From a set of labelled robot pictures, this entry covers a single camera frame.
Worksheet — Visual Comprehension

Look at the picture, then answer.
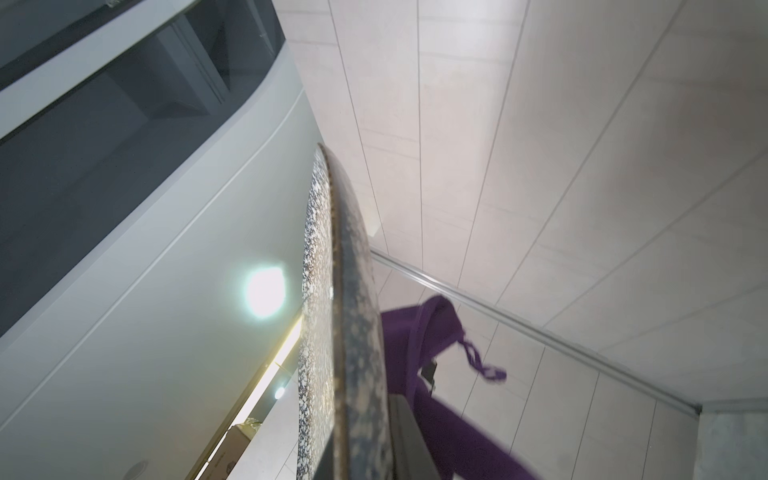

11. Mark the grey speckled plate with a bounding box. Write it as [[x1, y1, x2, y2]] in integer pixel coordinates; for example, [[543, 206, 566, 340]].
[[297, 144, 394, 479]]

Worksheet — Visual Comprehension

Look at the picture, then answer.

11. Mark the purple cloth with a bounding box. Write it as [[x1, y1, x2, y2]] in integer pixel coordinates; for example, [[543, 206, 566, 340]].
[[381, 295, 535, 479]]

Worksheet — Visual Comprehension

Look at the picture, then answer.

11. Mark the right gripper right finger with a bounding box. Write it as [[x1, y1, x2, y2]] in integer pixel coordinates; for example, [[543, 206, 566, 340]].
[[388, 394, 440, 480]]

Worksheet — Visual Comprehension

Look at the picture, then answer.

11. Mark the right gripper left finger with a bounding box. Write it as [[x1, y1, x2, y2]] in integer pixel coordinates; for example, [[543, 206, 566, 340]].
[[312, 446, 333, 480]]

